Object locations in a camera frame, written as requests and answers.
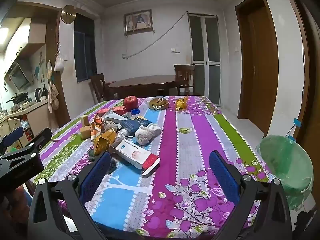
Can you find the electric kettle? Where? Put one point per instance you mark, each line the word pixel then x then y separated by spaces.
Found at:
pixel 38 93

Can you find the blue bottle cap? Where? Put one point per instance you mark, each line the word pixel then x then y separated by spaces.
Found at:
pixel 135 111

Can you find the red apple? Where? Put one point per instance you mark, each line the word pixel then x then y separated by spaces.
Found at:
pixel 130 102

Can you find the black wok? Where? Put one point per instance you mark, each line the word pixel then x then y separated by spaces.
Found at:
pixel 20 97

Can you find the brown food in clear wrapper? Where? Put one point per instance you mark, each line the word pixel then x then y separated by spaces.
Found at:
pixel 157 103

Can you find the kitchen counter cabinet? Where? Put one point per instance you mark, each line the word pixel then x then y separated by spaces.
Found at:
pixel 32 120

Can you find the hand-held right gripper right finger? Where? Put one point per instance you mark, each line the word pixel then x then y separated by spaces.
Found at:
pixel 223 172

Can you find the purple striped floral tablecloth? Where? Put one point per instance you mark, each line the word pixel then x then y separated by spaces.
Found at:
pixel 175 142

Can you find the orange patterned wrapper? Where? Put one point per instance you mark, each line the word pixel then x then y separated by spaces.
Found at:
pixel 96 127

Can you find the golden cardboard box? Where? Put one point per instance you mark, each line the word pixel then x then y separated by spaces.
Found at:
pixel 105 141

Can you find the tan cardboard block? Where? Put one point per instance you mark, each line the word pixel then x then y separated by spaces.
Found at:
pixel 84 120
pixel 85 132

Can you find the dark crumpled wrapper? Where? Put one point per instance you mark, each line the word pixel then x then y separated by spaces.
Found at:
pixel 113 166

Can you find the range hood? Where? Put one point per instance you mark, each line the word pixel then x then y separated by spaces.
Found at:
pixel 17 76

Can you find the dark window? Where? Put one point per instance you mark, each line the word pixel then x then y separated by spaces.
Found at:
pixel 85 50

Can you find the golden round wall clock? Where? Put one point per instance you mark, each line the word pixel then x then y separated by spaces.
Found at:
pixel 68 13

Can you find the kitchen wall cabinet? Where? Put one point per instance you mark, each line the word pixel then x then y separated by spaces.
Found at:
pixel 25 30

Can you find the dark wooden dining table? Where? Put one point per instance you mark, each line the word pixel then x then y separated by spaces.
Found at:
pixel 145 82

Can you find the framed wall picture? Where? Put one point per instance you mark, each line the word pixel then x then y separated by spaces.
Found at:
pixel 138 21

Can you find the brown wooden door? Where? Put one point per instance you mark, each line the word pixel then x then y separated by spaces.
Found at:
pixel 260 62
pixel 307 80

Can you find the white hanging plastic bag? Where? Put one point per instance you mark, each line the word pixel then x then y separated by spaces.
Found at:
pixel 59 61

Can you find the red small box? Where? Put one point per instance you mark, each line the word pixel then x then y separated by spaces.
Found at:
pixel 119 109

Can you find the yellow crumpled wrapper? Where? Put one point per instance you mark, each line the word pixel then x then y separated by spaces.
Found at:
pixel 181 103

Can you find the white wall switch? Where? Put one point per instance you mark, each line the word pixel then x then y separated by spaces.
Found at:
pixel 176 50

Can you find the dark wooden chair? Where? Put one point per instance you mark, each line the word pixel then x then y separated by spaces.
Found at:
pixel 185 77
pixel 100 87

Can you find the white crumpled cloth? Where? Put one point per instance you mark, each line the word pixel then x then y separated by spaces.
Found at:
pixel 147 133

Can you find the white box with red end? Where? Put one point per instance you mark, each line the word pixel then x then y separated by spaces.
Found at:
pixel 136 156

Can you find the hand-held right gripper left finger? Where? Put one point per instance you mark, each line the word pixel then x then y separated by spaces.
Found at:
pixel 96 175

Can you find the blue tape strip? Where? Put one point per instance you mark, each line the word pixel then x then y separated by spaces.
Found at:
pixel 296 122

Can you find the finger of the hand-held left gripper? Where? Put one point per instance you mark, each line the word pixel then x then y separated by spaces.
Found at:
pixel 40 140
pixel 12 136

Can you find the grey crumpled cloth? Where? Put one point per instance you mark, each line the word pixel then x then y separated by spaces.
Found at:
pixel 110 125

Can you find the frosted glass double door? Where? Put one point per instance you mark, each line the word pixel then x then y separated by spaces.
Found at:
pixel 205 57

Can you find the white paper packet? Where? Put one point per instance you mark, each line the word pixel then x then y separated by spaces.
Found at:
pixel 113 117

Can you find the dark blue packet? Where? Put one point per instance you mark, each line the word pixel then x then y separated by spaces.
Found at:
pixel 132 126

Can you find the green lined trash bin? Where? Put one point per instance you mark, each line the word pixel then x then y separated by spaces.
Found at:
pixel 285 170

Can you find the hanging kitchen cloths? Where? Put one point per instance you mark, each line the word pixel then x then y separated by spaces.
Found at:
pixel 51 90

